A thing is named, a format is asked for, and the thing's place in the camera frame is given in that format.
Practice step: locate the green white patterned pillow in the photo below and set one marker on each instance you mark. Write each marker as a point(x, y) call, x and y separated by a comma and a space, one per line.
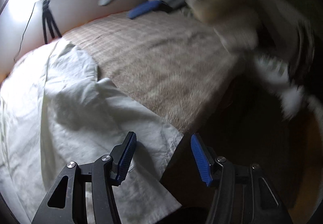
point(273, 74)

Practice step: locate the white shirt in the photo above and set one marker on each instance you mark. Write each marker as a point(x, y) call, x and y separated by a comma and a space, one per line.
point(54, 110)

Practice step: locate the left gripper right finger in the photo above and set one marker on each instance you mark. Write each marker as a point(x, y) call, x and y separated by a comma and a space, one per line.
point(215, 171)

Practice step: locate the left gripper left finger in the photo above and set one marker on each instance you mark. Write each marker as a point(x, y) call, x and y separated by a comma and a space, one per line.
point(108, 171)

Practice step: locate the beige checked bed blanket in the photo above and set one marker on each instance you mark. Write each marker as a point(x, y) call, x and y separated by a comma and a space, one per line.
point(175, 66)

